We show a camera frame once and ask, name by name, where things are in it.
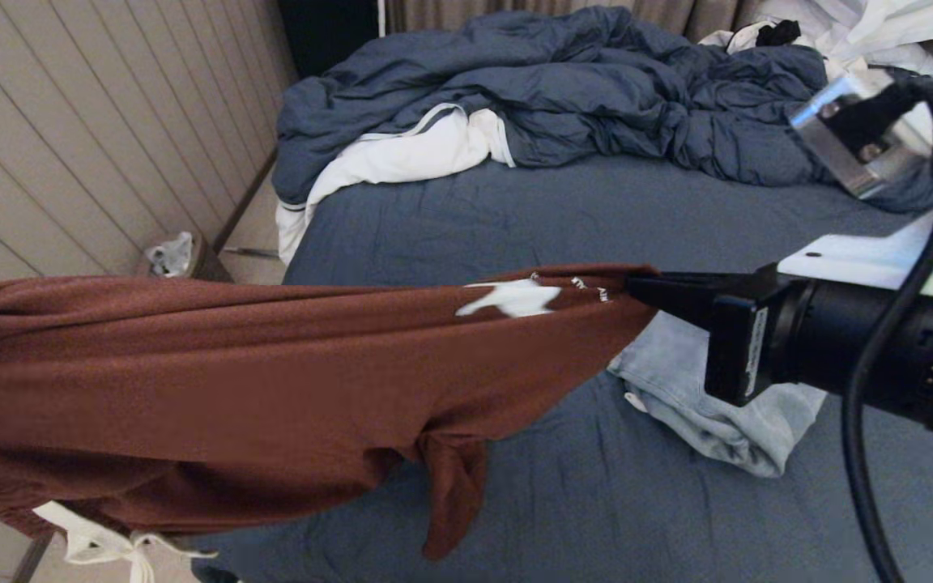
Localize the light blue denim jeans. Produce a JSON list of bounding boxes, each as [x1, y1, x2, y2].
[[608, 310, 829, 479]]

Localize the rust brown shorts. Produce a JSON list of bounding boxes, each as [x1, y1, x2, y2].
[[0, 263, 662, 583]]

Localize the blue bed sheet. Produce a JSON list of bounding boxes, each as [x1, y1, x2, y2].
[[191, 154, 933, 583]]

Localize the dark blue crumpled duvet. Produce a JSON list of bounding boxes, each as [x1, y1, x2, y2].
[[272, 6, 933, 215]]

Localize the white plastic bin bag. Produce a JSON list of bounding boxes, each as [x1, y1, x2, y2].
[[147, 232, 194, 279]]

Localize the cream jacket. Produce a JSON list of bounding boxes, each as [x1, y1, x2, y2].
[[697, 23, 872, 86]]

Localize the small black garment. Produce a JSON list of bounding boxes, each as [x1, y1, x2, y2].
[[756, 20, 801, 48]]

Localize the brown trash bin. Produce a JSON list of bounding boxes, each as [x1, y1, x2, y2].
[[136, 233, 234, 283]]

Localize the beige curtain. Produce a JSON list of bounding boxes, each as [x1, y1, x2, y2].
[[386, 0, 767, 45]]

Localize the white shirt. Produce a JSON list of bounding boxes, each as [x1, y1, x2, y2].
[[754, 0, 933, 78]]

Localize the black cabinet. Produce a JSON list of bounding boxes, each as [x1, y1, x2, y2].
[[276, 0, 382, 80]]

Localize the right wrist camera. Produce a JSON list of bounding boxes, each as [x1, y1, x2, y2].
[[777, 69, 933, 300]]

